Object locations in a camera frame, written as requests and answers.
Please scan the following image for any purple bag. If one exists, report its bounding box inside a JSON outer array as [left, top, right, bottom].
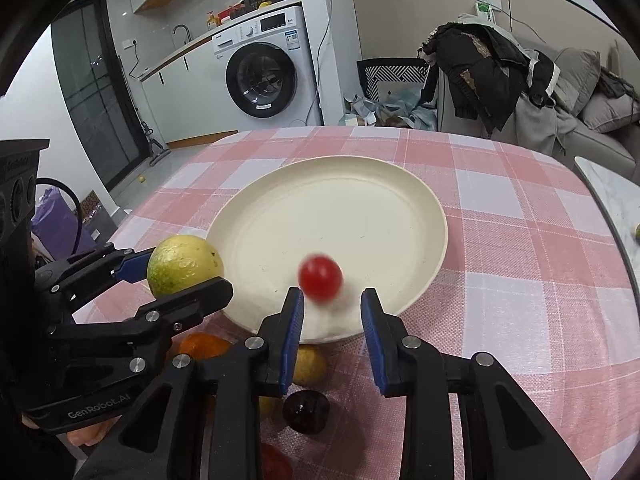
[[32, 188, 96, 260]]

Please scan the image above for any large green-yellow fruit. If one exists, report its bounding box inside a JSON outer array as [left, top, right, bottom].
[[146, 234, 224, 299]]

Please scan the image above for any dark plum right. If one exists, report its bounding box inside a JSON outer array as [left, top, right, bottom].
[[282, 390, 331, 434]]

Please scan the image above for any large red tomato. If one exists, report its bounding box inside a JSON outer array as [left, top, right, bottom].
[[260, 443, 293, 480]]

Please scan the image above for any black cable left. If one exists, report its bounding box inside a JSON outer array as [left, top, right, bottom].
[[34, 176, 84, 256]]

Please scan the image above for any person's left hand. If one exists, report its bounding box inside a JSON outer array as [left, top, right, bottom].
[[12, 415, 119, 448]]

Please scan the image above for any brown longan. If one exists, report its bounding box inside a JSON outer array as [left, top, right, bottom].
[[293, 346, 328, 387], [259, 396, 283, 422]]

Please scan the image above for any white marble side table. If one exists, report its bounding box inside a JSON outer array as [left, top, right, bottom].
[[574, 156, 640, 304]]

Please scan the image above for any grey sofa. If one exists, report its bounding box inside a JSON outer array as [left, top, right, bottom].
[[437, 42, 639, 183]]

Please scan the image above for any orange mandarin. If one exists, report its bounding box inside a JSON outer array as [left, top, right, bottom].
[[178, 333, 232, 361]]

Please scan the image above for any black patterned basket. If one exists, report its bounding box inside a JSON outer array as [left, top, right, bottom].
[[357, 58, 428, 103]]

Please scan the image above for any white washing machine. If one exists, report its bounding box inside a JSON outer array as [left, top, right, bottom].
[[213, 3, 323, 131]]

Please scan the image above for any cream round plate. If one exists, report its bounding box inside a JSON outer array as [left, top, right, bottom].
[[207, 156, 448, 344]]

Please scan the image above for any grey cushion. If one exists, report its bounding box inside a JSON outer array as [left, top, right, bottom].
[[554, 48, 601, 117]]

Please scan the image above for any pile of dark clothes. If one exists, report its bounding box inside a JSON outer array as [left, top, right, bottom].
[[418, 14, 561, 134]]

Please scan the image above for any small red cherry tomato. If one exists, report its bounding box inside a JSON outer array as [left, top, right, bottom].
[[297, 254, 343, 304]]

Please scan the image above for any white kitchen cabinet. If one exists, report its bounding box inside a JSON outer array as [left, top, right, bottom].
[[142, 39, 238, 144]]

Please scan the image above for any pink checked tablecloth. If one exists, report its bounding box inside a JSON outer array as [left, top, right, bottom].
[[71, 124, 640, 480]]

